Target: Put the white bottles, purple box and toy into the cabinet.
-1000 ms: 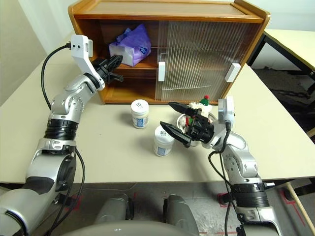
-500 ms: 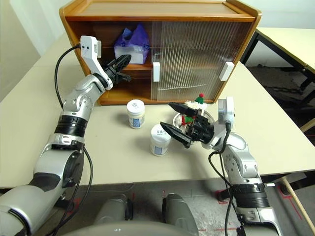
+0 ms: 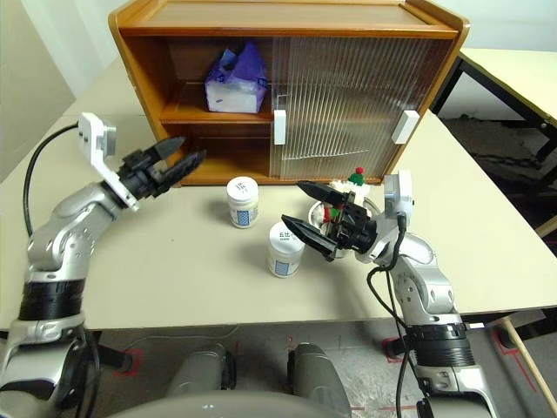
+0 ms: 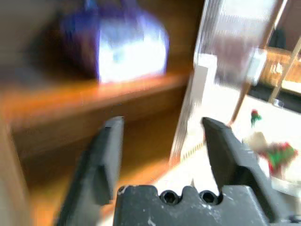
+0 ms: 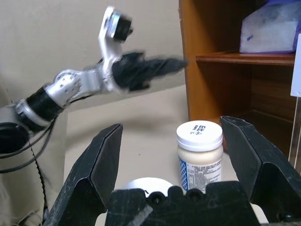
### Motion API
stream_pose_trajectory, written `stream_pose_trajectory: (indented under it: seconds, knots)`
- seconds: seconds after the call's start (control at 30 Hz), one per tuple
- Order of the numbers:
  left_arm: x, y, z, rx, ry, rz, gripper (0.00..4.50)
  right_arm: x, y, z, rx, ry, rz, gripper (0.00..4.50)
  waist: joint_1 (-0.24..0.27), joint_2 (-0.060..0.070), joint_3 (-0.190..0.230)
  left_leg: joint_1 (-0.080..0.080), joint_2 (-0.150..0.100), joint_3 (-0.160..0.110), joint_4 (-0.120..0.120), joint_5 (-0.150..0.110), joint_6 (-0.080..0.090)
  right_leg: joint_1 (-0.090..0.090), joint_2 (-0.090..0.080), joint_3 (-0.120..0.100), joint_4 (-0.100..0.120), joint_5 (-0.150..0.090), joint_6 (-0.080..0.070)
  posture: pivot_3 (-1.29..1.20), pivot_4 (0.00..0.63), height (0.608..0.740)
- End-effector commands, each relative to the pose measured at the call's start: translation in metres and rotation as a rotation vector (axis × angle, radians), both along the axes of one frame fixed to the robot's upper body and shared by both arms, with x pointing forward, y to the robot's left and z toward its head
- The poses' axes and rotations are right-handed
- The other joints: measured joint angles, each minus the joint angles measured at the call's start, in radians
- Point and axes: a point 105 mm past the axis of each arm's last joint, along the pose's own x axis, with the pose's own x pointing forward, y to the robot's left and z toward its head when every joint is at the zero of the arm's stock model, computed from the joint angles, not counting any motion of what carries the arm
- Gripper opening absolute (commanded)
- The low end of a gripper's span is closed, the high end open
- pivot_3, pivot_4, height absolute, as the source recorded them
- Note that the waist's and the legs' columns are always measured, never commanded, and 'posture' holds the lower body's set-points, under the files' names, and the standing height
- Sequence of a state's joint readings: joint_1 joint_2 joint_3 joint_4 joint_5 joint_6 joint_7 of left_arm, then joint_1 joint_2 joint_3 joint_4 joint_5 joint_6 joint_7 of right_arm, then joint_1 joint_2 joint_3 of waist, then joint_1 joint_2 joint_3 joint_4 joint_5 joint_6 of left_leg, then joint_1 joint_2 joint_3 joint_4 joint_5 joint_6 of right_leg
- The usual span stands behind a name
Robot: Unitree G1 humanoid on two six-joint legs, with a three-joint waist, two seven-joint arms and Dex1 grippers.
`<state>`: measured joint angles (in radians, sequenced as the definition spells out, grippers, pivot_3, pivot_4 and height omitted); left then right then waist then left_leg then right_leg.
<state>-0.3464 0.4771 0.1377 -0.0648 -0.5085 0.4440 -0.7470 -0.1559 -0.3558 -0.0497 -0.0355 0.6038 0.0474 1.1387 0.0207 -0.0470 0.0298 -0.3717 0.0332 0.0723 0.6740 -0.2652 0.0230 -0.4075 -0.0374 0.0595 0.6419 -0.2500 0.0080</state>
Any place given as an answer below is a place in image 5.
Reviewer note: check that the white round plate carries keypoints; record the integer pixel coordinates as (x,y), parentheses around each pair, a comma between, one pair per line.
(145,184)

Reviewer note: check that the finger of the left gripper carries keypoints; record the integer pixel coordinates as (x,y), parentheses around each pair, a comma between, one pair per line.
(164,62)
(164,71)

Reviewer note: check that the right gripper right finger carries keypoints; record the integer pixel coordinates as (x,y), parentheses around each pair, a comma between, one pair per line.
(263,164)

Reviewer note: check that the white lidded bottle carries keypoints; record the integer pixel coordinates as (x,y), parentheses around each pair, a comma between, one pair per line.
(200,160)

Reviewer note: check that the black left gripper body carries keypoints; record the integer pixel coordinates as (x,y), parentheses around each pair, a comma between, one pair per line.
(129,70)

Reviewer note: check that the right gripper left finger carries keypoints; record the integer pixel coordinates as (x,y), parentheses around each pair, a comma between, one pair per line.
(80,188)

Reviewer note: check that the wooden cabinet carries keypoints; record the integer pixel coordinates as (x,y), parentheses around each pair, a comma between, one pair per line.
(190,70)

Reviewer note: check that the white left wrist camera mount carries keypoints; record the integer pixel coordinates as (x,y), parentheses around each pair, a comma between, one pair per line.
(108,47)

